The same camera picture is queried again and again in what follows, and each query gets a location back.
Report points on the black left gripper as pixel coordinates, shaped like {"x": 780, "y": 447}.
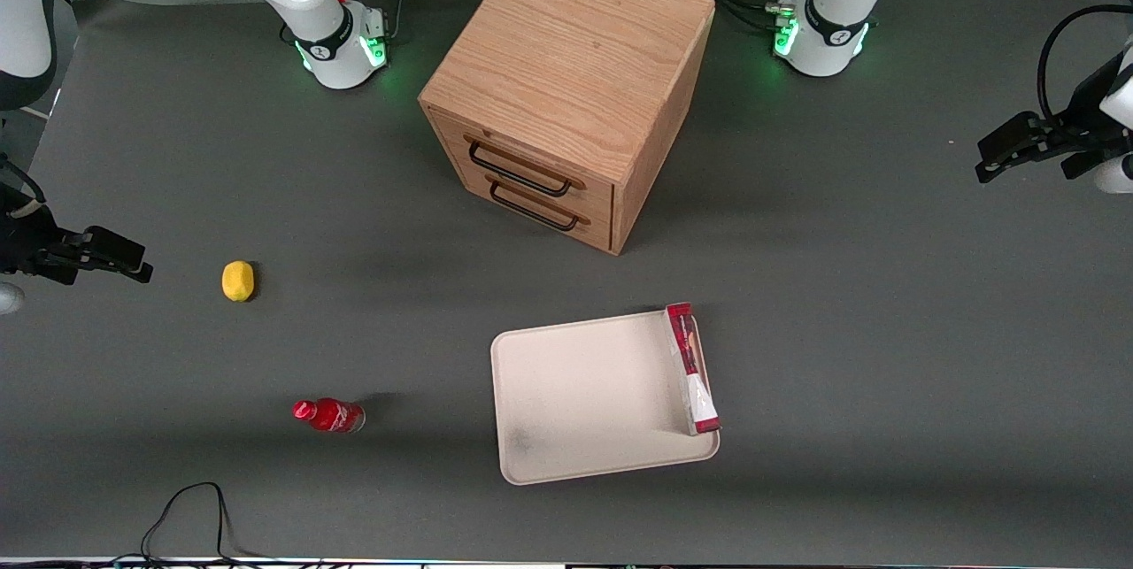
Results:
{"x": 1082, "y": 130}

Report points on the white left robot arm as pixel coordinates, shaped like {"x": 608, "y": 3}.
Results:
{"x": 832, "y": 20}

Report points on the red cola bottle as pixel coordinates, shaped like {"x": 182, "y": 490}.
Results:
{"x": 332, "y": 416}

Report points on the wooden drawer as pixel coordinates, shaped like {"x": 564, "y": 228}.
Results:
{"x": 600, "y": 233}
{"x": 600, "y": 199}

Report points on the red cookie box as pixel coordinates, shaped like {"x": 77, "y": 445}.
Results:
{"x": 695, "y": 392}

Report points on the wooden drawer cabinet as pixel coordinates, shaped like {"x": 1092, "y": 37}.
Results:
{"x": 566, "y": 47}

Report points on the dark grey table mat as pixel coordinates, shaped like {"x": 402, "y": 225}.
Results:
{"x": 885, "y": 374}

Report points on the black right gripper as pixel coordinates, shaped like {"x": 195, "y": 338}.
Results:
{"x": 25, "y": 243}

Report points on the yellow lemon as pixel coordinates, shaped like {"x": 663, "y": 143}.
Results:
{"x": 237, "y": 281}

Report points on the beige plastic tray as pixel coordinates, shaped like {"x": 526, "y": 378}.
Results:
{"x": 584, "y": 401}

